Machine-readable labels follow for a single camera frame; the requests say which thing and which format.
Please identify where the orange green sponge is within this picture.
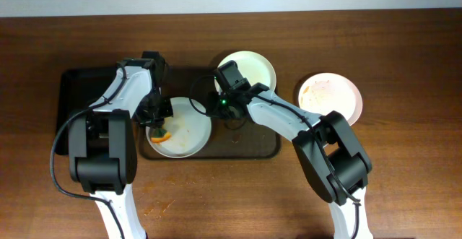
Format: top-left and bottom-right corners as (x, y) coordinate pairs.
(149, 127), (171, 143)

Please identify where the pale green plate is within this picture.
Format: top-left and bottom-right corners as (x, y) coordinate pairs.
(145, 97), (212, 158)

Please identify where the cream white plate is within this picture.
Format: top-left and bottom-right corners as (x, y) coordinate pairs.
(219, 51), (276, 91)

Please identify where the pinkish white plate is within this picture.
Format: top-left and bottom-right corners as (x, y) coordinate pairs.
(297, 73), (363, 126)

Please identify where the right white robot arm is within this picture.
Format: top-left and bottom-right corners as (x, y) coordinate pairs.
(206, 84), (372, 238)

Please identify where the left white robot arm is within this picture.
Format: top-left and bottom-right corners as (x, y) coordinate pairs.
(68, 52), (173, 238)

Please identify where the brown serving tray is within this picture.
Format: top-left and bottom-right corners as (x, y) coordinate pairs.
(135, 66), (281, 160)

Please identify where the black rectangular tray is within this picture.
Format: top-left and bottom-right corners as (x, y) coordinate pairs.
(56, 66), (117, 132)

